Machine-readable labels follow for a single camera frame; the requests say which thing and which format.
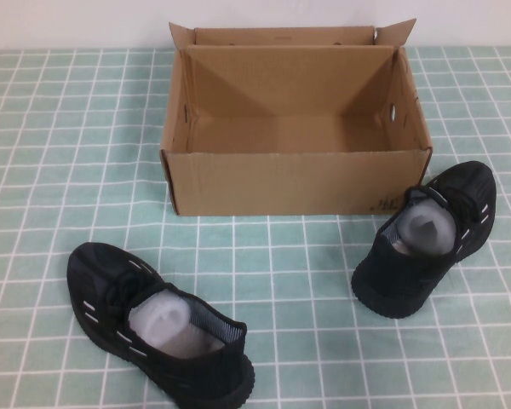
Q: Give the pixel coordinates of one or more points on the black knit sneaker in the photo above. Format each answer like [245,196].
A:
[392,281]
[93,272]

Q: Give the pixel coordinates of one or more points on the brown cardboard shoe box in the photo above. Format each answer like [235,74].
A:
[281,183]

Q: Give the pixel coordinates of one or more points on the white paper shoe stuffing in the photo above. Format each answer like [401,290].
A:
[426,230]
[162,319]

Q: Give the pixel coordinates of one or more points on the green white checkered tablecloth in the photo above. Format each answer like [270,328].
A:
[281,319]

